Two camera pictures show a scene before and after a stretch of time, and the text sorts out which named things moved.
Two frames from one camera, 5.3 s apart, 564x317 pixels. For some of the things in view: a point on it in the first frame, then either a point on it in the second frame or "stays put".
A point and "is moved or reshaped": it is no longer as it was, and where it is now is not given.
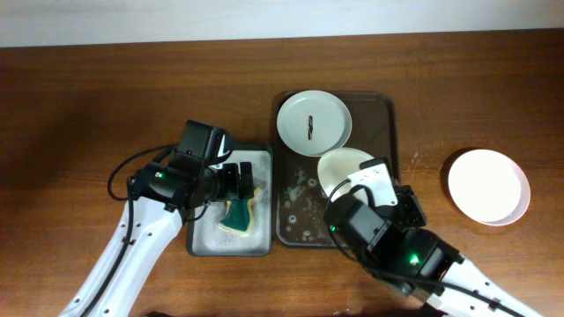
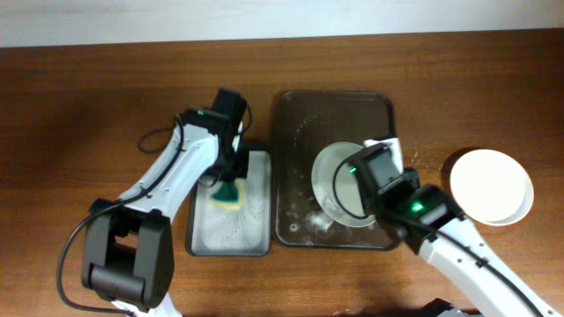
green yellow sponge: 240,214 is moved or reshaped
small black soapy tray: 236,227 stays put
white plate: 334,168 -> 497,193
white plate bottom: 489,187 stays put
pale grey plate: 314,123 -> 335,186
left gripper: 232,174 -> 241,163
